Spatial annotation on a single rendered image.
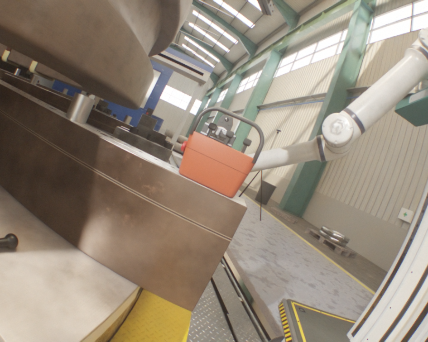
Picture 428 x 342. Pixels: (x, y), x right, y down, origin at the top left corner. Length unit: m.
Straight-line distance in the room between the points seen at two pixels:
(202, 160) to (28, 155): 0.64
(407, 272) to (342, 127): 0.64
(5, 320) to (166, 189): 0.53
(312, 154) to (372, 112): 0.32
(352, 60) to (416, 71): 10.59
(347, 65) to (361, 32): 2.27
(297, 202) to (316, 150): 8.69
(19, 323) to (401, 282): 1.20
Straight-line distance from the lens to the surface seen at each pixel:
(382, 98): 0.96
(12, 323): 0.58
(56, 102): 2.70
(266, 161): 1.09
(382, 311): 1.12
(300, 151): 1.06
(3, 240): 0.74
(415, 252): 1.08
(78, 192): 0.80
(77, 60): 0.90
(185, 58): 5.98
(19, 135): 1.02
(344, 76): 11.01
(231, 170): 0.64
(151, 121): 1.82
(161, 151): 1.71
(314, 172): 9.82
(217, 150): 0.64
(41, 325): 0.59
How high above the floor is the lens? 0.77
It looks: 4 degrees down
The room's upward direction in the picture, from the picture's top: 25 degrees clockwise
